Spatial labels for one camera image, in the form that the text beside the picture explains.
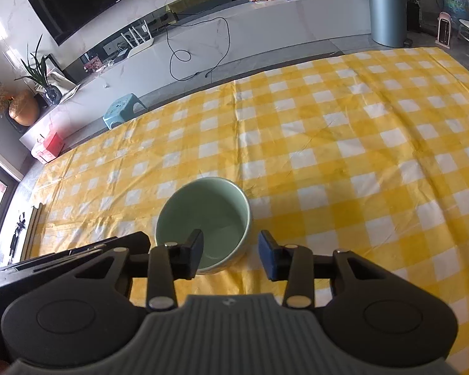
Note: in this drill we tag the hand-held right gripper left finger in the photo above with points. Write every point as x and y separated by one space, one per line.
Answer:
198 252

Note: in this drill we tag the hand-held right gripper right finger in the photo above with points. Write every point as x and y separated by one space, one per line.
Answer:
264 256

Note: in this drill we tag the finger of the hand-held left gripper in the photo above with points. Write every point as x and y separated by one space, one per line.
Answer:
133 240

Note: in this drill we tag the pale green ceramic bowl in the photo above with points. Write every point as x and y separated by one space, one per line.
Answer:
219 211

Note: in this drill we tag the yellow checked tablecloth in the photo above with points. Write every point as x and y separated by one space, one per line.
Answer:
316 144

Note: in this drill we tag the red box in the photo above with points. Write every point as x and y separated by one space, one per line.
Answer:
49 148

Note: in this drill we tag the blue plastic stool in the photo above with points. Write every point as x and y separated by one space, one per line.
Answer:
121 111

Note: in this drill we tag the plant in blue vase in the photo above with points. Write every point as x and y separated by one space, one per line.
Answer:
51 93

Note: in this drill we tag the orange round vase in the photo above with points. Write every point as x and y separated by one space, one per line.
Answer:
23 109

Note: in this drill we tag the white router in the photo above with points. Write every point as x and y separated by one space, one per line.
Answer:
140 49

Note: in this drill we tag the white television cabinet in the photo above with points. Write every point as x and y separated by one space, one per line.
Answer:
258 27

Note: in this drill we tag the grey trash can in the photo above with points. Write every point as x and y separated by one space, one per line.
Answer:
387 15

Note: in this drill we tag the tall potted plant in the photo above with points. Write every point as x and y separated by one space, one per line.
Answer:
412 11

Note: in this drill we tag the pink space heater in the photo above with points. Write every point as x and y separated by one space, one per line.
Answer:
444 31

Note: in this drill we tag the black picture frame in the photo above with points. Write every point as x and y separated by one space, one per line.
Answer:
64 78

